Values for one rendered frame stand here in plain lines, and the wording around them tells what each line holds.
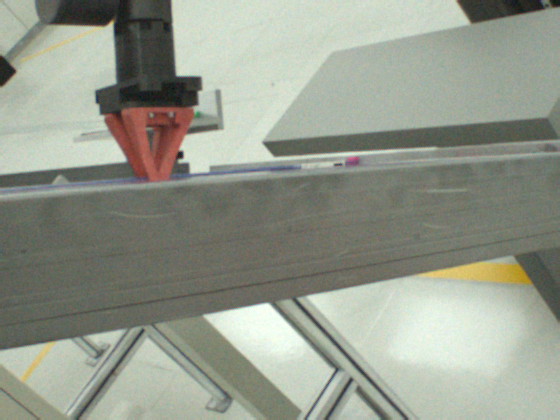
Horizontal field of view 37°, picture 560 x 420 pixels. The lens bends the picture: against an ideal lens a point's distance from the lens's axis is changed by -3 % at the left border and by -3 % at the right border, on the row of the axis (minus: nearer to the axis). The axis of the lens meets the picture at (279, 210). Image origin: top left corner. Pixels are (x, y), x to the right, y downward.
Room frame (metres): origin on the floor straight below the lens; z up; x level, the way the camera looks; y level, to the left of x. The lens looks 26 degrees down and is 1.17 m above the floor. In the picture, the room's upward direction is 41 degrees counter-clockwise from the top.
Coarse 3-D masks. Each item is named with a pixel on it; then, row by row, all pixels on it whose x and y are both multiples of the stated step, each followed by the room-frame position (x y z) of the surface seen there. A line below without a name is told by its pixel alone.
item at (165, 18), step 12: (120, 0) 0.80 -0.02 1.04; (132, 0) 0.79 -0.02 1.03; (144, 0) 0.79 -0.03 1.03; (156, 0) 0.79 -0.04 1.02; (168, 0) 0.80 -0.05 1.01; (120, 12) 0.80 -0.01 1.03; (132, 12) 0.79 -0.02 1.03; (144, 12) 0.79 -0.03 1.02; (156, 12) 0.79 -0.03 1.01; (168, 12) 0.80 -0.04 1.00; (120, 24) 0.81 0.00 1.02; (144, 24) 0.79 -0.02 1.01
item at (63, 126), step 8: (96, 120) 1.28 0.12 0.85; (0, 128) 1.23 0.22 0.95; (8, 128) 1.23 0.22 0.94; (16, 128) 1.24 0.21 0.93; (24, 128) 1.24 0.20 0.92; (32, 128) 1.24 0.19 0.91; (40, 128) 1.25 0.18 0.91; (48, 128) 1.25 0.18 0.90; (56, 128) 1.26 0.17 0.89; (64, 128) 1.26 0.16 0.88; (72, 128) 1.27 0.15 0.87; (80, 128) 1.27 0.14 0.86
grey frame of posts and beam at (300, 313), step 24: (288, 312) 1.12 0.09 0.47; (312, 312) 1.13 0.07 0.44; (312, 336) 1.11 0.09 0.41; (336, 336) 1.13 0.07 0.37; (336, 360) 1.11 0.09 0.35; (360, 360) 1.13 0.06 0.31; (360, 384) 1.11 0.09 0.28; (384, 384) 1.13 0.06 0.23; (384, 408) 1.11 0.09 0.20; (408, 408) 1.13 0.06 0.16
